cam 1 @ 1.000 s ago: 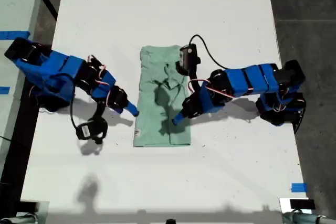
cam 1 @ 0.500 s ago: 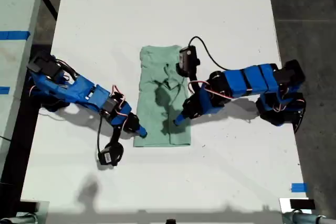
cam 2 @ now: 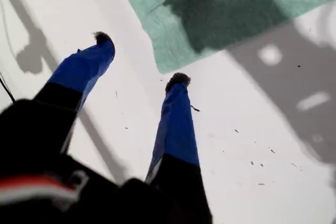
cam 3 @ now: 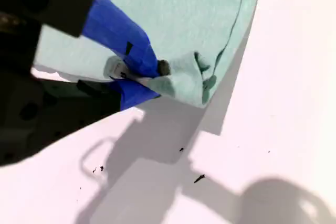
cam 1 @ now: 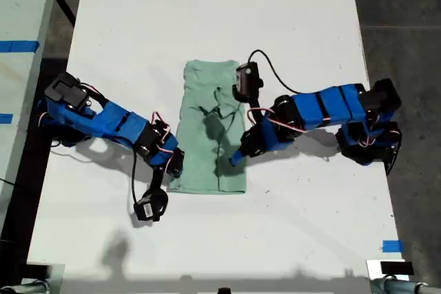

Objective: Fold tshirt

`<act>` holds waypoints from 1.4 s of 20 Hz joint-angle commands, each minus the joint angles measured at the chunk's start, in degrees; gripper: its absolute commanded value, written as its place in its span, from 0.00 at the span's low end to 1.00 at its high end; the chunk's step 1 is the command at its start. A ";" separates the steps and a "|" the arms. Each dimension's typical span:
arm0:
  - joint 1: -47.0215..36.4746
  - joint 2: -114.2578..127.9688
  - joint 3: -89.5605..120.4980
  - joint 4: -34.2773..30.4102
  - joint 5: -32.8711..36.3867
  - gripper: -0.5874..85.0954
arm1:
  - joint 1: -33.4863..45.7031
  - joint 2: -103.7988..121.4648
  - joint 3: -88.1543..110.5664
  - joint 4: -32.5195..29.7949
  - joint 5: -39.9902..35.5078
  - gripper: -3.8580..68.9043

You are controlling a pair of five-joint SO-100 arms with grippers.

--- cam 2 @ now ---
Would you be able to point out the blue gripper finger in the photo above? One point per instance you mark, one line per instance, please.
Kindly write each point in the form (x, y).
(178, 129)
(81, 72)

